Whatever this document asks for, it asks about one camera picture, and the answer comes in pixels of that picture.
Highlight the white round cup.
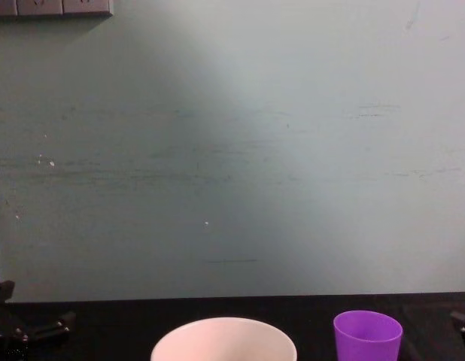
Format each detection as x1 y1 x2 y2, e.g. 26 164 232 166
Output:
150 317 298 361

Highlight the black table cloth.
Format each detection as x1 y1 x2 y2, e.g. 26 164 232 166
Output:
0 291 465 361

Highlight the purple plastic cup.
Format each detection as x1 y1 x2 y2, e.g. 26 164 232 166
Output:
333 310 403 361

